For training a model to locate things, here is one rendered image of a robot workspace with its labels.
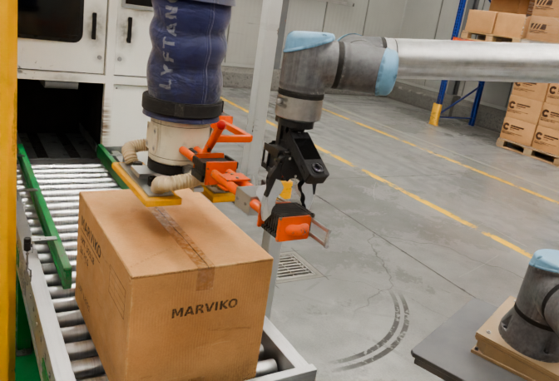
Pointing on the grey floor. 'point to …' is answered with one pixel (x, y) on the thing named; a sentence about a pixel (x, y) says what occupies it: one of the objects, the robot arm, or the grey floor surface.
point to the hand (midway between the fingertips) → (286, 216)
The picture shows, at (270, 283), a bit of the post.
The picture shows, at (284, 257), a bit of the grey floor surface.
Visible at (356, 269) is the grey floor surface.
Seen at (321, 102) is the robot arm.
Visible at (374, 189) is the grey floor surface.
